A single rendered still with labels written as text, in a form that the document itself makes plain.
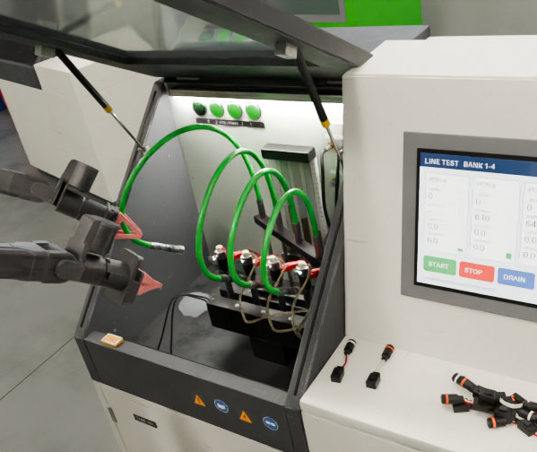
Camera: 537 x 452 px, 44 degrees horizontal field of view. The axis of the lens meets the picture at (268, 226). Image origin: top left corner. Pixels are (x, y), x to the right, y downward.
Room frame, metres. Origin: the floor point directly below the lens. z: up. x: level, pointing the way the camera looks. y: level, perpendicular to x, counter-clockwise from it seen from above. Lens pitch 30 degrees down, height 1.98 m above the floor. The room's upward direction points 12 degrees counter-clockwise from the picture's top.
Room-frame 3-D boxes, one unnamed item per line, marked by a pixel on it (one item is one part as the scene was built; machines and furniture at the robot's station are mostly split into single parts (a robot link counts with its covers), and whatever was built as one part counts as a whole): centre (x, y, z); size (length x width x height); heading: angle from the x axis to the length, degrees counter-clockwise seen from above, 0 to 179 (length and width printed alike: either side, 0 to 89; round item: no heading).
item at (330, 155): (1.49, -0.22, 1.20); 0.13 x 0.03 x 0.31; 52
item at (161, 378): (1.24, 0.28, 0.87); 0.62 x 0.04 x 0.16; 52
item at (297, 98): (1.64, -0.03, 1.43); 0.54 x 0.03 x 0.02; 52
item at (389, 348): (1.05, -0.17, 0.99); 0.12 x 0.02 x 0.02; 146
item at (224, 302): (1.36, 0.04, 0.91); 0.34 x 0.10 x 0.15; 52
